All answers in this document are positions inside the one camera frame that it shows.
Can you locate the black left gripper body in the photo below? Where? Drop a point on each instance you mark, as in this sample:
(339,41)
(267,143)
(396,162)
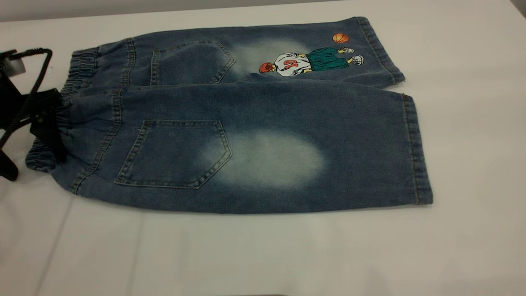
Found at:
(11,102)

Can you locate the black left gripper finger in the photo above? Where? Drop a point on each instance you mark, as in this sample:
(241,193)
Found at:
(47,111)
(7,166)

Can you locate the blue denim shorts basketball print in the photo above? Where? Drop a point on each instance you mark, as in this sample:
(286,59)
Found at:
(267,111)

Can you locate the grey wrist camera housing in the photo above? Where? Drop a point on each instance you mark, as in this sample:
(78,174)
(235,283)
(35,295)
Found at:
(16,65)

